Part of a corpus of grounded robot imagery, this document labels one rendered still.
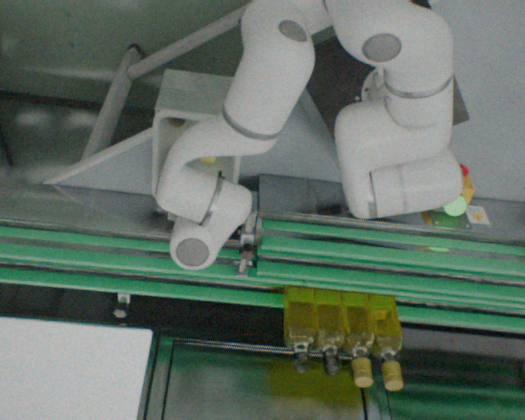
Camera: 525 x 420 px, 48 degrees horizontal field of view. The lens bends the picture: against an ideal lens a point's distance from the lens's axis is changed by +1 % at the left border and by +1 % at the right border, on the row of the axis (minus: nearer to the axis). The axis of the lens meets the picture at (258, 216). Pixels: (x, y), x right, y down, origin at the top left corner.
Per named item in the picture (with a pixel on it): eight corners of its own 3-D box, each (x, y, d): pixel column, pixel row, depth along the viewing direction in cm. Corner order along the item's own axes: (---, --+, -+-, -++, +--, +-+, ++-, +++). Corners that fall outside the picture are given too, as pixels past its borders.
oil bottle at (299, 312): (282, 275, 133) (284, 354, 117) (286, 258, 129) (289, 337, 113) (306, 278, 134) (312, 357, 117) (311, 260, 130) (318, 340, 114)
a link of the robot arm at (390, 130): (461, 93, 72) (328, 118, 75) (458, 218, 89) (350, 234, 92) (444, 48, 78) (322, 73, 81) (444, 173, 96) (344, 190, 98)
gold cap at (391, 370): (384, 372, 116) (387, 392, 113) (378, 363, 114) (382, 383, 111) (402, 368, 115) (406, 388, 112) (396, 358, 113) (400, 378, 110)
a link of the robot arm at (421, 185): (445, 154, 100) (469, 217, 88) (367, 168, 103) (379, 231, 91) (444, 105, 94) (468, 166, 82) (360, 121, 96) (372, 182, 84)
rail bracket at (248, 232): (235, 249, 127) (233, 293, 118) (244, 188, 116) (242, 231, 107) (249, 250, 127) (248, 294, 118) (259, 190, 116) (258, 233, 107)
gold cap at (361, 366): (349, 367, 115) (352, 386, 112) (354, 356, 113) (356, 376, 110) (367, 368, 116) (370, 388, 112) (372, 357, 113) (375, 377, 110)
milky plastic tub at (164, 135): (157, 177, 131) (151, 202, 124) (159, 87, 116) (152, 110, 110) (235, 185, 132) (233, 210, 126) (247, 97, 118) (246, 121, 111)
